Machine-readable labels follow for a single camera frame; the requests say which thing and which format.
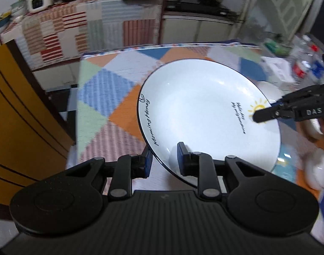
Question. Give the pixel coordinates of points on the white framed door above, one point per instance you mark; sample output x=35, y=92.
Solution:
x=284, y=5

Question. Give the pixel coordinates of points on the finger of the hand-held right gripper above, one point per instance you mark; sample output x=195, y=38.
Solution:
x=265, y=113

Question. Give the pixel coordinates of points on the black gas stove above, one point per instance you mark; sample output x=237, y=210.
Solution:
x=196, y=5

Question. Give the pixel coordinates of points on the teal bowl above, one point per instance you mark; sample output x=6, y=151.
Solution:
x=18, y=6

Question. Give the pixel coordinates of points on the colourful patchwork tablecloth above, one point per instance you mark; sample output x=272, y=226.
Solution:
x=108, y=95

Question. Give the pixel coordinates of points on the yellow wooden cabinet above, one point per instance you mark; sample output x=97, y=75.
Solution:
x=21, y=127

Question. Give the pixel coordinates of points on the white bowl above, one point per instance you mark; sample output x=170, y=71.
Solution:
x=317, y=168
x=314, y=128

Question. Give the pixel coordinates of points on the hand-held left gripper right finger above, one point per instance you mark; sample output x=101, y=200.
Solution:
x=181, y=160

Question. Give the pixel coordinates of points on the white plate with black rim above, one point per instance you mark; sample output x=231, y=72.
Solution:
x=199, y=106

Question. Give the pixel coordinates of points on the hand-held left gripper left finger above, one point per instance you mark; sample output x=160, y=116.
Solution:
x=148, y=162

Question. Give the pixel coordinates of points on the white plastic bag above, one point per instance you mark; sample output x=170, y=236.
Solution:
x=277, y=69

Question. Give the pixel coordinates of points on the blue bowl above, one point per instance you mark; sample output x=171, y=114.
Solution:
x=1, y=21

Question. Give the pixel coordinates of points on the striped patchwork counter cloth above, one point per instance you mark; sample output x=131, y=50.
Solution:
x=71, y=29

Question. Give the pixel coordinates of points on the white cabinet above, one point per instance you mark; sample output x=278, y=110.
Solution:
x=196, y=30

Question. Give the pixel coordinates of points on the clear plastic bottle red label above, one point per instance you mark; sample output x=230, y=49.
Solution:
x=302, y=66

